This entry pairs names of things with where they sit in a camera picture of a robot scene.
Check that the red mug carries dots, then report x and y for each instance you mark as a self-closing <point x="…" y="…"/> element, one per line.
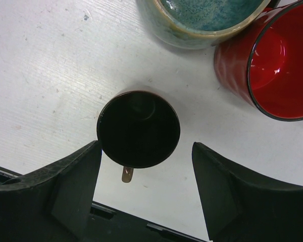
<point x="263" y="64"/>

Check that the teal green glazed mug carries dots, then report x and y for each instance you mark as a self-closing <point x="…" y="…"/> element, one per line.
<point x="198" y="24"/>

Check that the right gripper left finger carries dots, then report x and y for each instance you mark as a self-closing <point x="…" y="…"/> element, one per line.
<point x="51" y="203"/>

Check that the small brown black cup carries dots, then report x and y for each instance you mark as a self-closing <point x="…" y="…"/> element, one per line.
<point x="138" y="129"/>

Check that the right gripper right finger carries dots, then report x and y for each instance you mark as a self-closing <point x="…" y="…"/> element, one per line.
<point x="240" y="204"/>

